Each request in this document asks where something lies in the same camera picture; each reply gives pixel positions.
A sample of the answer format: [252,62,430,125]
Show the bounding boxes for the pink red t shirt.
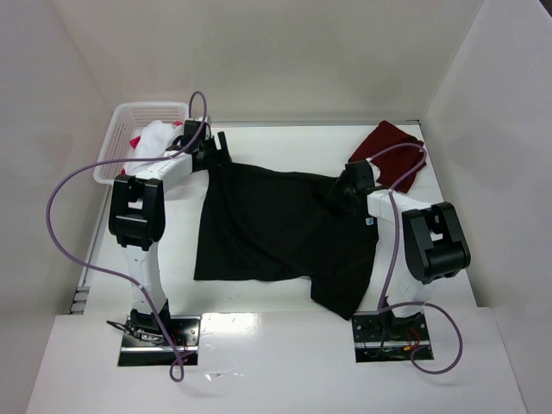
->
[129,122,184,150]

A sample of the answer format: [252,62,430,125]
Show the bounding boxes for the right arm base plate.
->
[351,311,434,363]

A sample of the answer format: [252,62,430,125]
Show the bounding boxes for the black t shirt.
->
[194,163,379,320]

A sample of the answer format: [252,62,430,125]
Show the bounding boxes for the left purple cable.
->
[46,91,211,384]

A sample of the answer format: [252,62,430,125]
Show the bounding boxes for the purple cable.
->
[366,144,467,376]
[46,91,211,384]

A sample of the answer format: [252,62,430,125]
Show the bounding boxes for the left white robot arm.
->
[108,120,231,342]

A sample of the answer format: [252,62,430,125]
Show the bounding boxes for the folded dark red t shirt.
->
[348,121,423,187]

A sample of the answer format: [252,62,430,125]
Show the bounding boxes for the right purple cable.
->
[366,144,467,376]

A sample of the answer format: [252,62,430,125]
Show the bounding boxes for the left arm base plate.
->
[116,316,201,367]

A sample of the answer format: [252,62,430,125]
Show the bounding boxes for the white plastic basket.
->
[97,102,189,162]

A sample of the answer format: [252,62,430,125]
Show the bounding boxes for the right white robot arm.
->
[317,160,471,323]

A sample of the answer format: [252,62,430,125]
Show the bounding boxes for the white t shirt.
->
[124,121,186,173]

